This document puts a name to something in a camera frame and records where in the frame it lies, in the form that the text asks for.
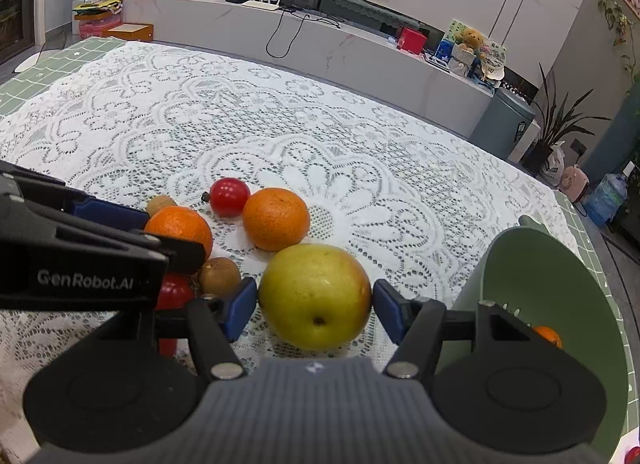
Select orange mandarin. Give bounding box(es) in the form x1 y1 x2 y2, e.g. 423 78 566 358
143 206 214 259
533 325 563 349
242 187 310 251

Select brown kiwi fruit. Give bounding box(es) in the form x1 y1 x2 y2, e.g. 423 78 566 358
145 195 177 217
198 257 241 299

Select red green apple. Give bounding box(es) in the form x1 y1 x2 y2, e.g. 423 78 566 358
258 244 372 351

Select red cherry tomato with stem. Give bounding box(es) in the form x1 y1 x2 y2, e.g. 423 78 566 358
201 178 250 218

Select orange mandarin by tomato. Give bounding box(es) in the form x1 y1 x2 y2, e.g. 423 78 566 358
242 187 310 251

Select green colander bowl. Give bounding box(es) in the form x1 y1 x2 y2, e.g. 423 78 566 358
452 216 630 460

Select green grid table mat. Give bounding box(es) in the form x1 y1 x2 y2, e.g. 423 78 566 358
0 37 124 118

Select white lace tablecloth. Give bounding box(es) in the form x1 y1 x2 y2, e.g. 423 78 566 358
0 40 582 464

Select pink basket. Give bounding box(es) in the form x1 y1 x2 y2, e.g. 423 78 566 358
78 14 122 39

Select orange cardboard box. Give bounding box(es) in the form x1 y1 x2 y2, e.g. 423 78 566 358
103 23 154 42

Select pink small heater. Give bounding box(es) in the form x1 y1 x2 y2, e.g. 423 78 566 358
559 165 589 204

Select white plastic bag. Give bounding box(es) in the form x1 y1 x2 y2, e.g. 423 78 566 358
540 141 565 187

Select grey pedal trash bin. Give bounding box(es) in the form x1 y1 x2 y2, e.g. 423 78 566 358
470 88 535 161

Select blue water jug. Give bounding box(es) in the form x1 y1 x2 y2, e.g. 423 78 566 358
584 173 627 228

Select potted plant by bin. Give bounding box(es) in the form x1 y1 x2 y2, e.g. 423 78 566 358
521 65 611 178

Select red tomato on paper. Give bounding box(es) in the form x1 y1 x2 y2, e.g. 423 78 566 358
624 446 640 464

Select white marble tv console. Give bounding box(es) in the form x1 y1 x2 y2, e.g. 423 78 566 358
122 0 491 137

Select red box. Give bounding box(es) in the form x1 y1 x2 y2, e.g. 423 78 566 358
397 27 427 55

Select teddy bear toy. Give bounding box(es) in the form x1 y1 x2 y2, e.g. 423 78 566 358
457 27 485 52

